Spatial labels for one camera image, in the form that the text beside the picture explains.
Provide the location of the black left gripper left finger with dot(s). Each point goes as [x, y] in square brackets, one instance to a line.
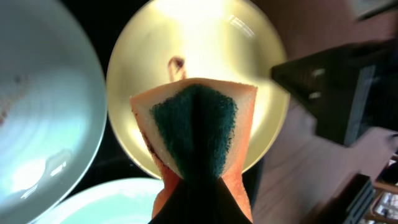
[177, 208]

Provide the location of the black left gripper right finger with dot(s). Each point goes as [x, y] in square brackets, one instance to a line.
[225, 209]

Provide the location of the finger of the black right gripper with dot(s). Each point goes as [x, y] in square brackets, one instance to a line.
[351, 204]
[348, 89]

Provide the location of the light blue plate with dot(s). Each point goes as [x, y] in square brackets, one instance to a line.
[120, 201]
[53, 107]

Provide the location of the green and yellow sponge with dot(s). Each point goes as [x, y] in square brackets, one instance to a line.
[198, 130]

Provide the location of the yellow plate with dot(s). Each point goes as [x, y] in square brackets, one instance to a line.
[223, 40]

